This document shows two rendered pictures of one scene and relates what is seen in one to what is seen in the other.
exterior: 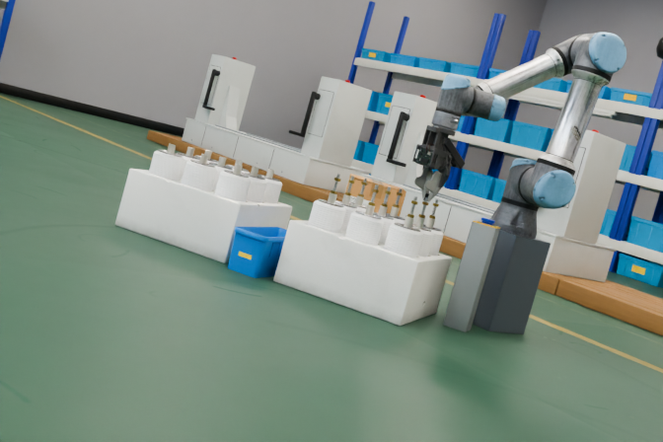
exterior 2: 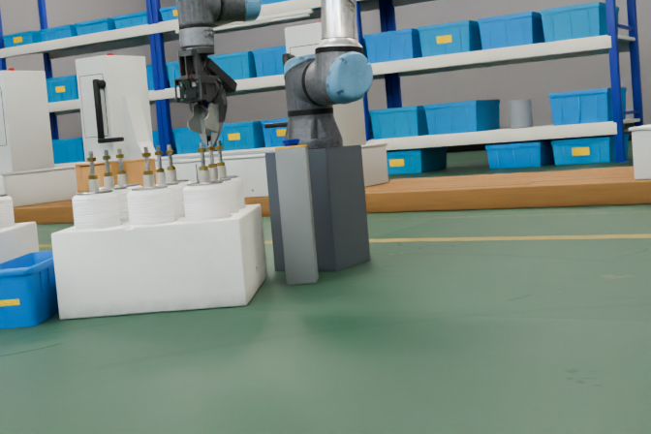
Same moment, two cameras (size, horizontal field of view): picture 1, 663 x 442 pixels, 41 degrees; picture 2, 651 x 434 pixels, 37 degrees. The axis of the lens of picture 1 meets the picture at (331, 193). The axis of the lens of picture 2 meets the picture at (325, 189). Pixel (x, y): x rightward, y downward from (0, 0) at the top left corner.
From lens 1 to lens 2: 0.44 m
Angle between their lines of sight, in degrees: 18
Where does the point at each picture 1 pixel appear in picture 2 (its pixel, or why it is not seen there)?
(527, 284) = (355, 201)
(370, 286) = (190, 273)
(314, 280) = (114, 296)
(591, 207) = (349, 107)
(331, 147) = (23, 152)
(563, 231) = not seen: hidden behind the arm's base
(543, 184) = (335, 75)
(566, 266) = not seen: hidden behind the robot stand
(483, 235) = (294, 160)
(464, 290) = (295, 233)
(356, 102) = (32, 90)
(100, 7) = not seen: outside the picture
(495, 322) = (339, 258)
